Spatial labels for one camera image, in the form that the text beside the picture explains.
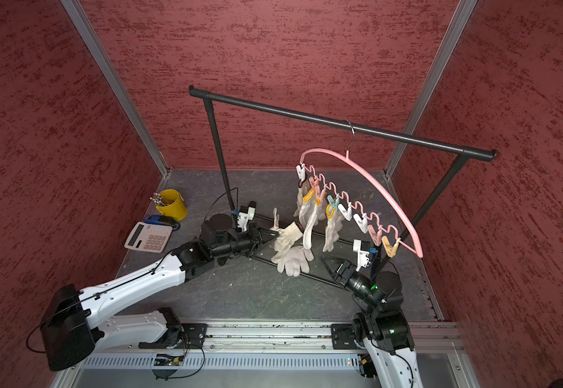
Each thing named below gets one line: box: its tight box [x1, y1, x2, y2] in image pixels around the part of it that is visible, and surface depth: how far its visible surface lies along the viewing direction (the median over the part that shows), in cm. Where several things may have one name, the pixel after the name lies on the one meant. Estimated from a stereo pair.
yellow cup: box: [155, 189, 188, 222], surface depth 99 cm
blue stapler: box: [141, 215, 181, 232], surface depth 99 cm
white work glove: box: [298, 188, 328, 250], surface depth 71 cm
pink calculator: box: [124, 221, 173, 254], surface depth 96 cm
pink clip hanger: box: [296, 119, 424, 259], surface depth 59 cm
